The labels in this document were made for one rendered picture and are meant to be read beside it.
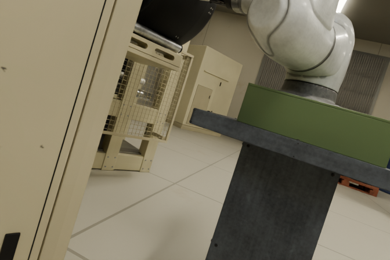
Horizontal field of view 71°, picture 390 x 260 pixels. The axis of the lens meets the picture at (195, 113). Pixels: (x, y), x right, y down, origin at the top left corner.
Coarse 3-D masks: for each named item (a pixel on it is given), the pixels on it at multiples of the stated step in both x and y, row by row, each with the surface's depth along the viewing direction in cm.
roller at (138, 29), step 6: (138, 24) 118; (138, 30) 119; (144, 30) 120; (150, 30) 123; (144, 36) 123; (150, 36) 123; (156, 36) 125; (162, 36) 128; (156, 42) 128; (162, 42) 129; (168, 42) 130; (174, 42) 133; (168, 48) 134; (174, 48) 134; (180, 48) 136
